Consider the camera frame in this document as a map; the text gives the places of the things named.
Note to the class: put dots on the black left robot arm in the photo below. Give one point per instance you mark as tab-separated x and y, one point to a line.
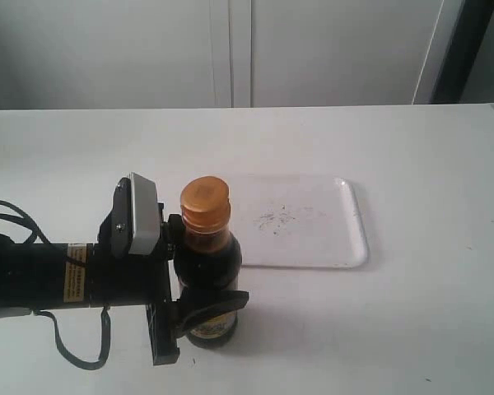
37	277

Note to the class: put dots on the dark soy sauce bottle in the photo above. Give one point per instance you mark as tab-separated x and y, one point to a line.
209	257

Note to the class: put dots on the white plastic tray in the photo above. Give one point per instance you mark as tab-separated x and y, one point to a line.
297	221

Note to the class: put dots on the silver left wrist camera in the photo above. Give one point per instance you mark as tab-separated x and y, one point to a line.
135	218

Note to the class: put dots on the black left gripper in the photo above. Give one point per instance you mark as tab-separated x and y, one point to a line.
119	278

